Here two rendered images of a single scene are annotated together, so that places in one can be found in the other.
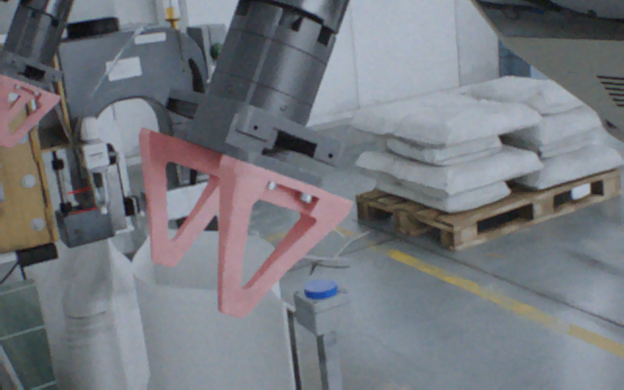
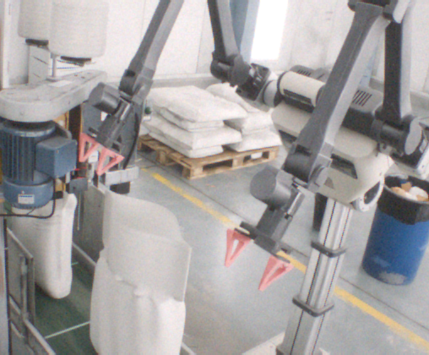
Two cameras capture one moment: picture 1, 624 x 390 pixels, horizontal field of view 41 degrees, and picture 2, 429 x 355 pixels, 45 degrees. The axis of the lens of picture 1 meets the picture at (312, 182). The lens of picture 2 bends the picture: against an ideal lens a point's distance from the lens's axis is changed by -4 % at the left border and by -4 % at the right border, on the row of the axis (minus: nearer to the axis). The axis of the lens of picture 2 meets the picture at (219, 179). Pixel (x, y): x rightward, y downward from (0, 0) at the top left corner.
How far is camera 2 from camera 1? 73 cm
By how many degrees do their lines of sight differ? 18
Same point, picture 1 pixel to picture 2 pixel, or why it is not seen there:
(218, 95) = (263, 232)
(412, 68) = (171, 58)
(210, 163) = (243, 239)
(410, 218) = (166, 156)
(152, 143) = (233, 235)
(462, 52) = (201, 54)
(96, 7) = not seen: hidden behind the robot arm
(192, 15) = not seen: hidden behind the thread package
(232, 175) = (274, 262)
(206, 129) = (263, 243)
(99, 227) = (83, 186)
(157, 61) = not seen: hidden behind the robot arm
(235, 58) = (270, 224)
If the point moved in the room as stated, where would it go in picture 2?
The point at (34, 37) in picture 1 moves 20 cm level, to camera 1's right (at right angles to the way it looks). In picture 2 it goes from (115, 130) to (187, 133)
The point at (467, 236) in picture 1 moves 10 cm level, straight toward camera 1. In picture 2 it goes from (197, 172) to (198, 177)
